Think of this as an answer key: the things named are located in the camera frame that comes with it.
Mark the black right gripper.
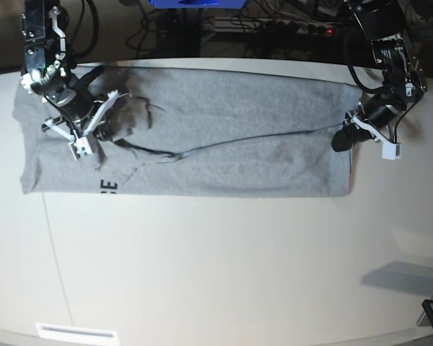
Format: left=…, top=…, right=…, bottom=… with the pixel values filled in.
left=56, top=89, right=115, bottom=141

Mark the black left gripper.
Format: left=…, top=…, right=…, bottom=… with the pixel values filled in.
left=331, top=102, right=393, bottom=152

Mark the grey T-shirt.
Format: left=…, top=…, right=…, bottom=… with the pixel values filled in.
left=13, top=67, right=362, bottom=198

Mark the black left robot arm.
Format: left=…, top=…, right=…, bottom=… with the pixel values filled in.
left=331, top=1, right=427, bottom=160

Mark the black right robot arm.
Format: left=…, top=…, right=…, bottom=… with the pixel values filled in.
left=21, top=1, right=113, bottom=141

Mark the white label strip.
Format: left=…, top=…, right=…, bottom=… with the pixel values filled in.
left=35, top=322, right=118, bottom=339

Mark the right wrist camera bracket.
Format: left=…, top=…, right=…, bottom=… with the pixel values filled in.
left=41, top=90, right=132, bottom=161

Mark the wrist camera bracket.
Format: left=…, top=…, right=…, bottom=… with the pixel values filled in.
left=41, top=90, right=132, bottom=161
left=343, top=110, right=401, bottom=161

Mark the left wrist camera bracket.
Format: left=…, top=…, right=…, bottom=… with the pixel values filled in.
left=343, top=110, right=401, bottom=161

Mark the blue plastic mount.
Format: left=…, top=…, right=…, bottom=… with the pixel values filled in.
left=148, top=0, right=246, bottom=9

